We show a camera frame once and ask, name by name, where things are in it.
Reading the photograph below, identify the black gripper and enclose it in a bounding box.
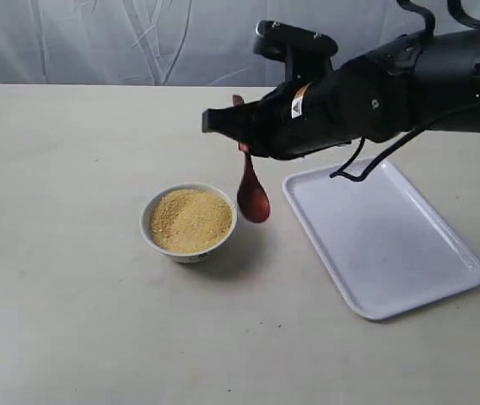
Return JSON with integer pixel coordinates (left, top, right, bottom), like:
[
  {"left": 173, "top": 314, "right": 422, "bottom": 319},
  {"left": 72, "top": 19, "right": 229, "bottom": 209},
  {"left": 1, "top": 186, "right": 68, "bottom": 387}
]
[{"left": 201, "top": 62, "right": 418, "bottom": 161}]

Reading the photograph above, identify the yellow-brown granular powder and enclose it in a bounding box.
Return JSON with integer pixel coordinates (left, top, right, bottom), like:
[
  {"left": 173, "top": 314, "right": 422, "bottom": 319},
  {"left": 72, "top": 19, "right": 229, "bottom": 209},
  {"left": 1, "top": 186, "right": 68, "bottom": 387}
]
[{"left": 149, "top": 189, "right": 233, "bottom": 253}]

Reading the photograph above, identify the black cable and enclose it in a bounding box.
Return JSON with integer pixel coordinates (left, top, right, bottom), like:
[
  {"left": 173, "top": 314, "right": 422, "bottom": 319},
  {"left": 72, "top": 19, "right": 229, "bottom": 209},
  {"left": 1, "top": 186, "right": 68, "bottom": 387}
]
[{"left": 328, "top": 0, "right": 480, "bottom": 183}]

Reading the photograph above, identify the white wrinkled backdrop curtain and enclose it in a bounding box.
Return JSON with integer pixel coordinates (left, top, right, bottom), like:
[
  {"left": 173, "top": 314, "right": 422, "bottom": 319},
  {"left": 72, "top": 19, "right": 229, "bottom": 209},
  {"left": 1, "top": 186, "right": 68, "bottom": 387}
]
[{"left": 0, "top": 0, "right": 480, "bottom": 89}]

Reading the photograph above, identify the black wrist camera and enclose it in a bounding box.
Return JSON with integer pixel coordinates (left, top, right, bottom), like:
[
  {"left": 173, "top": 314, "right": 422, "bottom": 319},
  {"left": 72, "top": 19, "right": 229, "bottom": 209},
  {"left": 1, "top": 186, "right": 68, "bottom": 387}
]
[{"left": 253, "top": 20, "right": 338, "bottom": 82}]

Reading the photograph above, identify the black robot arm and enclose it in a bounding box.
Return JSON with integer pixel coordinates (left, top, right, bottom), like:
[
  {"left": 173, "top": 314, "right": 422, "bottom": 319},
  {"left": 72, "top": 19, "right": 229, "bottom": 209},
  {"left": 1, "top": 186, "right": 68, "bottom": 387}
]
[{"left": 202, "top": 19, "right": 480, "bottom": 160}]

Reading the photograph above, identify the white ceramic bowl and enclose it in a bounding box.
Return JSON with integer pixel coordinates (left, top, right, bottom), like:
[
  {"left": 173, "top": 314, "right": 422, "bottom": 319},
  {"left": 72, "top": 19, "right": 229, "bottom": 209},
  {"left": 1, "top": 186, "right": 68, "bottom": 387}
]
[{"left": 140, "top": 183, "right": 238, "bottom": 264}]

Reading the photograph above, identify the dark red wooden spoon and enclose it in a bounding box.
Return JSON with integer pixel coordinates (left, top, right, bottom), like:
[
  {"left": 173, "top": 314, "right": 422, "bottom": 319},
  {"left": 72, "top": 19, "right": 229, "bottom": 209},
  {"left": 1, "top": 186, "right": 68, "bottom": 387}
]
[{"left": 231, "top": 94, "right": 272, "bottom": 224}]

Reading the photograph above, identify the white rectangular plastic tray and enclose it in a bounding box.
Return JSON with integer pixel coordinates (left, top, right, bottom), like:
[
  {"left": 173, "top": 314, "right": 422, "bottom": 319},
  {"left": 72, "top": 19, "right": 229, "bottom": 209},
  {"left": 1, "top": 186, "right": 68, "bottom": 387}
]
[{"left": 282, "top": 160, "right": 480, "bottom": 321}]

